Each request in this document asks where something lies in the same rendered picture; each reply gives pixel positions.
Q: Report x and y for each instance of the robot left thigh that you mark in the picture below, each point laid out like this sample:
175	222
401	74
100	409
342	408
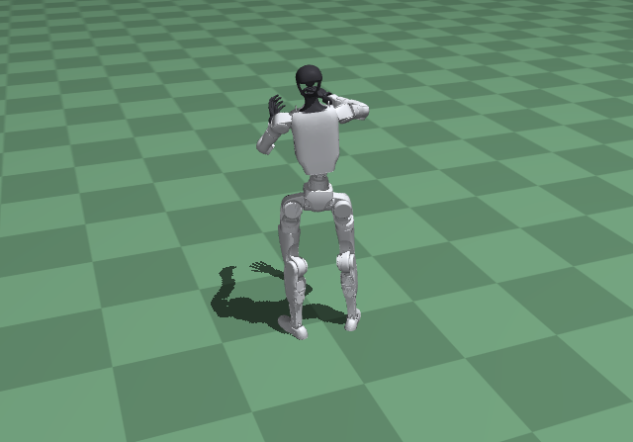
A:
289	230

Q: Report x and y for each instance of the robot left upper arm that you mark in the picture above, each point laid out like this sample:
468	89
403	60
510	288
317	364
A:
280	124

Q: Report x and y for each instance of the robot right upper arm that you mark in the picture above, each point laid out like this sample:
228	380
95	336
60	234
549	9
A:
347	112

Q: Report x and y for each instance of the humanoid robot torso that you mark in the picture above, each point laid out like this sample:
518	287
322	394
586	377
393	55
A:
316	143

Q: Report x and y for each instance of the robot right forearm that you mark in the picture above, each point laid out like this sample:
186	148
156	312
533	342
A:
340	100

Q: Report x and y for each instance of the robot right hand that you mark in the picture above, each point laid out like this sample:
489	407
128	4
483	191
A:
321	93

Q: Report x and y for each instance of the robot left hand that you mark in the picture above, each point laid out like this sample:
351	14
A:
273	107

